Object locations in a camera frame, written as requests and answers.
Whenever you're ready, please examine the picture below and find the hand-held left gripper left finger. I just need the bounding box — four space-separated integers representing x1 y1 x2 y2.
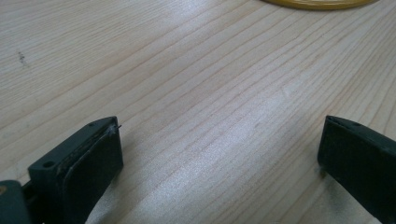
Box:
27 116 124 224

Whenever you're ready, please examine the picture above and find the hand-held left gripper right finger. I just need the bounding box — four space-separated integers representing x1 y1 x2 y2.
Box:
317 115 396 224

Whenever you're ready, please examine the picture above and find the yellow plate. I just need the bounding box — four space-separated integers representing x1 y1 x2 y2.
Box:
261 0 380 11

